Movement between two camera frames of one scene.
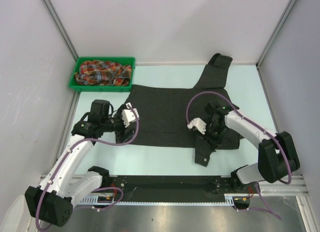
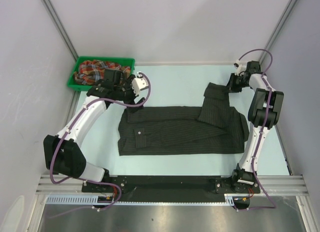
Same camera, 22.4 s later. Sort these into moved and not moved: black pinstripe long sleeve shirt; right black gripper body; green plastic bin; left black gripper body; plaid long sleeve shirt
Moved: black pinstripe long sleeve shirt; right black gripper body; left black gripper body
Not moved: green plastic bin; plaid long sleeve shirt
